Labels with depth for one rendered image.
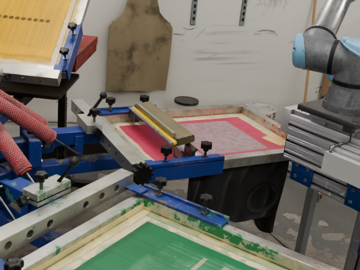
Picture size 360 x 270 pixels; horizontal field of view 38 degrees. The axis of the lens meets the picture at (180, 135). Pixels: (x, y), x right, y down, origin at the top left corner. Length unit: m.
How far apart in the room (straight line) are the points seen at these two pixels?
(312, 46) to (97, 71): 2.58
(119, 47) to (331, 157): 2.65
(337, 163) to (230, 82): 3.12
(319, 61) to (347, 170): 0.37
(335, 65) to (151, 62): 2.59
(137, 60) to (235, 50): 0.94
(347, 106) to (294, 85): 3.41
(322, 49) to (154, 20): 2.53
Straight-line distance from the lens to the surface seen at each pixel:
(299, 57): 1.78
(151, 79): 4.24
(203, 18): 4.41
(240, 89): 4.79
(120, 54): 4.08
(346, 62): 1.75
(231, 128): 2.37
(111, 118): 2.29
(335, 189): 1.89
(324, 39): 1.79
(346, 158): 1.66
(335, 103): 1.77
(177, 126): 2.01
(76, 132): 1.94
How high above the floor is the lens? 1.75
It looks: 21 degrees down
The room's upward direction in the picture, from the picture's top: 6 degrees clockwise
